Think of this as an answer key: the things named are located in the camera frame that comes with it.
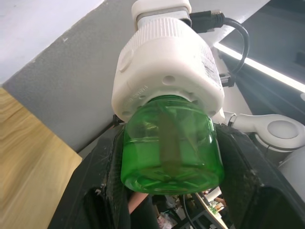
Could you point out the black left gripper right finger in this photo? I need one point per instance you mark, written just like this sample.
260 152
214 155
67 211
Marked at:
257 195

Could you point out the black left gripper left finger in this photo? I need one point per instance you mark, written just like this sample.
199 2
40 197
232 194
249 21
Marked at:
95 190

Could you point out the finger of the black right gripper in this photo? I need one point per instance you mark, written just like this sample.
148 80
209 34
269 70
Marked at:
117 121

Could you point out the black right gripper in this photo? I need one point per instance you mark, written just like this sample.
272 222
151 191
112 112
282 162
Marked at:
227 80

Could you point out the green liquid bottle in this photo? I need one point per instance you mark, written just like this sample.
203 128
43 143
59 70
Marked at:
152 152

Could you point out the bystander in dark shirt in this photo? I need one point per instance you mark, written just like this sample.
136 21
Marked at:
137 205

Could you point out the cluttered beige table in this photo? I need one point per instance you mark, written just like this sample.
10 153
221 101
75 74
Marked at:
214 214

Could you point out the white ceiling light strip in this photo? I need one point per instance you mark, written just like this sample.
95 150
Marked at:
274 71

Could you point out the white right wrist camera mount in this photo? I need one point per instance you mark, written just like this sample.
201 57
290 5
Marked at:
162 7

